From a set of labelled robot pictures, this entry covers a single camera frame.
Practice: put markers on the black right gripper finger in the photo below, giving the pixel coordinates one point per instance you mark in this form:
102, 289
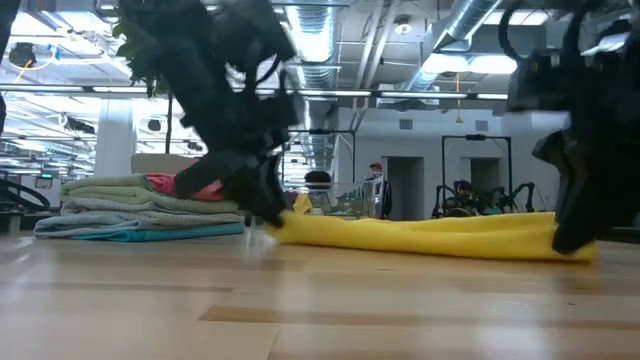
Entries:
595, 200

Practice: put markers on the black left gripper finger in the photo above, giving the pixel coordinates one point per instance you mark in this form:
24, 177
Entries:
250, 190

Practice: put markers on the turquoise terry towel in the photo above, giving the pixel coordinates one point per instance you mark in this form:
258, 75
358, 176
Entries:
175, 234

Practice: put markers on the pink towel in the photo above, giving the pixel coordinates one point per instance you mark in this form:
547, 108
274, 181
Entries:
160, 185

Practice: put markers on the green microfiber towel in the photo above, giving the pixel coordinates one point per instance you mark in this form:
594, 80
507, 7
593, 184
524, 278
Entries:
110, 187

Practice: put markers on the grey waffle-weave towel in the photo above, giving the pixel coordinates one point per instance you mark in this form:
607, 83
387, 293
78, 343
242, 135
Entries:
110, 206

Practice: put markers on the yellow towel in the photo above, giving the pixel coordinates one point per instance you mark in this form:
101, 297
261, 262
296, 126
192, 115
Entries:
425, 237

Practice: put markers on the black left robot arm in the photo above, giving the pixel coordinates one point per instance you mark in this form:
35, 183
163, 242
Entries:
200, 50

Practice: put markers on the person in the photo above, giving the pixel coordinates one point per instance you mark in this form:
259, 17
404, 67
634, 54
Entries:
465, 195
382, 192
317, 181

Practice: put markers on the black background robot arms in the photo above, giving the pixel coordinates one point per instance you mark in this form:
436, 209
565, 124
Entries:
515, 195

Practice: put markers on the white plant pot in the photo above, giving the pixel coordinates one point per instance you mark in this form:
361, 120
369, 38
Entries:
160, 164

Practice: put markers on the clear plastic bin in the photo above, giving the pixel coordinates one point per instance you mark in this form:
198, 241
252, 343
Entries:
360, 197

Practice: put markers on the small yellow hanging item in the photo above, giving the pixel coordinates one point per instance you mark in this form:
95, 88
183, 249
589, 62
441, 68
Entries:
458, 119

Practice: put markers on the green leafy plant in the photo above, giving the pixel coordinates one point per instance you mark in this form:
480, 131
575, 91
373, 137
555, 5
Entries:
142, 55

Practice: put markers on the long ceiling light strip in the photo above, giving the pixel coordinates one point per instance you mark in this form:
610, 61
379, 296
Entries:
425, 95

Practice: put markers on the black ceiling-mounted device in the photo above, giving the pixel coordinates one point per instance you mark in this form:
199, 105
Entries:
22, 54

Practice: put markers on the black metal stand frame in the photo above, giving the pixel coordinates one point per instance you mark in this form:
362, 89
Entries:
475, 137

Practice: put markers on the slanted silver ventilation duct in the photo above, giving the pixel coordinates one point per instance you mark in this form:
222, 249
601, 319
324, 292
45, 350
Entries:
465, 20

